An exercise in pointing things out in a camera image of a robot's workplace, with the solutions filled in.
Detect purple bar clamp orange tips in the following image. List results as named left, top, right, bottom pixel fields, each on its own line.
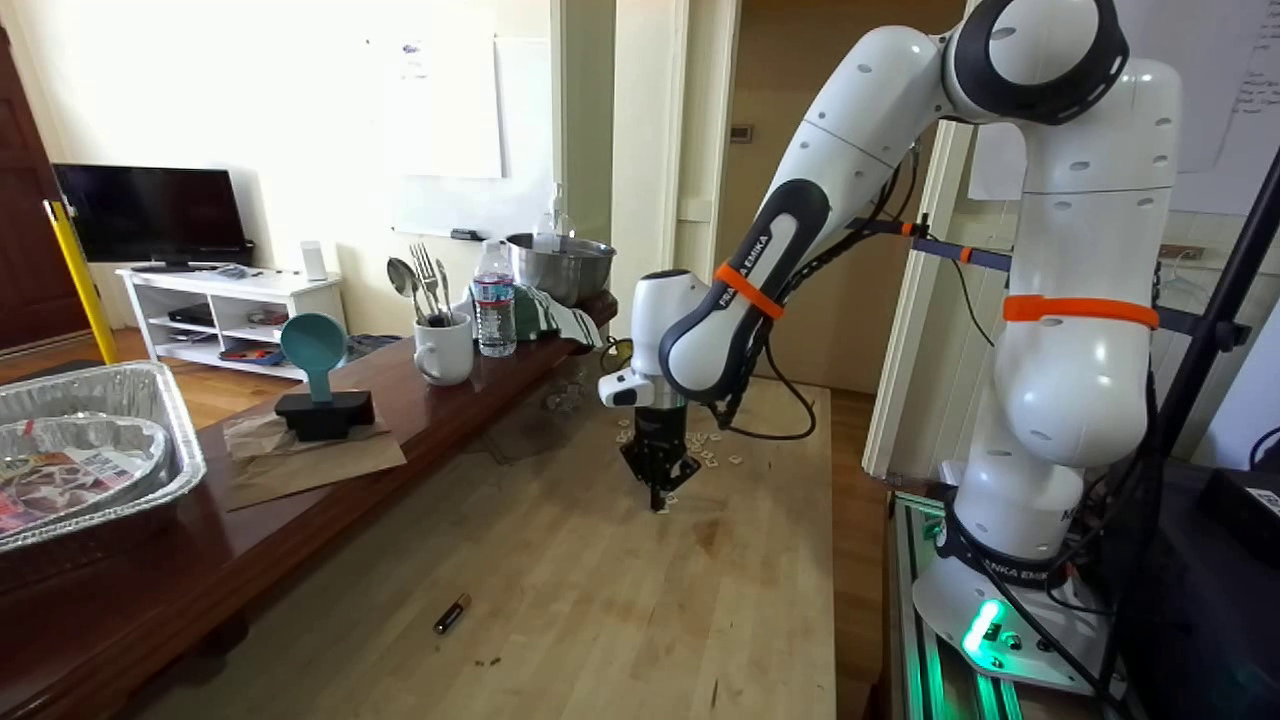
left=854, top=210, right=1258, bottom=353

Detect orange strap on forearm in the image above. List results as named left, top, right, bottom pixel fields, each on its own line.
left=714, top=261, right=788, bottom=323

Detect aluminium rail frame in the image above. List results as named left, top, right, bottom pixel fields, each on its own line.
left=886, top=486, right=1073, bottom=720

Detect white television shelf unit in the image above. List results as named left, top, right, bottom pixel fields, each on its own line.
left=116, top=263, right=351, bottom=385

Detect white wall board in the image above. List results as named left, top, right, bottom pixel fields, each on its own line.
left=351, top=26, right=514, bottom=183

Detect metal cooking pot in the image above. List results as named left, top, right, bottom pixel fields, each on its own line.
left=514, top=226, right=619, bottom=307

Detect crumpled white cloth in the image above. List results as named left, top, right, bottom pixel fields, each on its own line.
left=528, top=292, right=609, bottom=354

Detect orange strap on lower link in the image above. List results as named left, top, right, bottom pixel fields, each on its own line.
left=1002, top=292, right=1165, bottom=334

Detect white ceramic mug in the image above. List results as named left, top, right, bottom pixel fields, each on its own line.
left=414, top=312, right=482, bottom=390

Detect black tripod pole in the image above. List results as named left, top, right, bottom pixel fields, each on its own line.
left=1148, top=140, right=1280, bottom=462

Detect robot base plate green light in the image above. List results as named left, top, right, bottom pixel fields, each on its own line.
left=908, top=546, right=1120, bottom=700

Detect colourful plate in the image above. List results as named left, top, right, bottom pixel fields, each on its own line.
left=0, top=409, right=173, bottom=541

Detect dark brown wooden table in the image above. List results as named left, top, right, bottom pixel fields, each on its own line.
left=0, top=323, right=596, bottom=720

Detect black flat screen television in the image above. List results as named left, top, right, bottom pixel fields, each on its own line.
left=51, top=158, right=260, bottom=272

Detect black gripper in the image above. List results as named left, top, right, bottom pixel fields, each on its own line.
left=618, top=402, right=703, bottom=517

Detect brown wooden door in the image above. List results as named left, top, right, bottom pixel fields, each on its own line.
left=703, top=0, right=973, bottom=401

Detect black equipment box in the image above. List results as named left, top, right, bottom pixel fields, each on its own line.
left=1100, top=435, right=1280, bottom=720

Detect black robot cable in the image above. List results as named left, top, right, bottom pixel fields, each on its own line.
left=721, top=145, right=933, bottom=443

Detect metal spoon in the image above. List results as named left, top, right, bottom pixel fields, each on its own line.
left=384, top=253, right=433, bottom=329

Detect yellow stick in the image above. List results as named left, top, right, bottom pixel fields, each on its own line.
left=41, top=194, right=123, bottom=367

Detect clear plastic water bottle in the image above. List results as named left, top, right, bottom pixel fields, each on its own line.
left=468, top=237, right=522, bottom=361

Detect metal fork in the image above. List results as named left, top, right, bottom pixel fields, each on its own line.
left=407, top=238, right=457, bottom=323

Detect white leaning panel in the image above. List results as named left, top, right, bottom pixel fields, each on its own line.
left=856, top=117, right=1018, bottom=484

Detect black rectangular base block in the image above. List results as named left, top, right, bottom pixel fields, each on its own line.
left=272, top=388, right=382, bottom=443

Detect brown cardboard sheet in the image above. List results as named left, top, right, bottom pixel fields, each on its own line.
left=216, top=402, right=414, bottom=517

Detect dark brown wooden cabinet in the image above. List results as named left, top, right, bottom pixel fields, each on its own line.
left=0, top=22, right=93, bottom=353

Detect aluminium foil tray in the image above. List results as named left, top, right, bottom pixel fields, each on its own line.
left=0, top=354, right=213, bottom=560

